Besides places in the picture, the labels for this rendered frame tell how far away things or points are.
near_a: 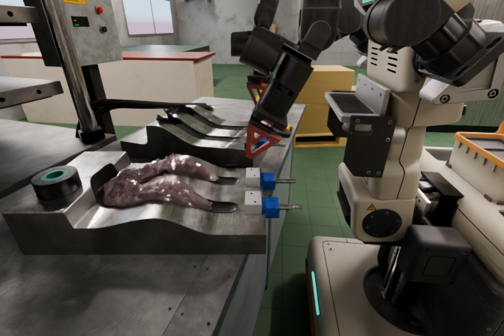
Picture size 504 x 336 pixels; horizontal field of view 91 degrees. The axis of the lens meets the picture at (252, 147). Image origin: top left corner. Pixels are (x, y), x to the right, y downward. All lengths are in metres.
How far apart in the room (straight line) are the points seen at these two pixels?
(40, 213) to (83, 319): 0.21
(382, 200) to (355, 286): 0.54
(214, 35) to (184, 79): 6.93
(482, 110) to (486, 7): 1.17
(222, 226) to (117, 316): 0.22
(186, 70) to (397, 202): 2.88
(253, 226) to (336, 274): 0.75
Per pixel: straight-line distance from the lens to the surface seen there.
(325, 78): 2.72
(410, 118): 0.71
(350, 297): 1.19
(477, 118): 4.18
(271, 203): 0.57
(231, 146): 0.78
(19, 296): 0.65
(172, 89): 3.41
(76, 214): 0.62
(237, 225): 0.54
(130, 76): 3.63
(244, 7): 9.96
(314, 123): 2.82
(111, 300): 0.56
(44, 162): 1.17
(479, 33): 0.54
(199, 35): 10.30
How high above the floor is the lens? 1.22
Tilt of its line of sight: 25 degrees down
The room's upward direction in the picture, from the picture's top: straight up
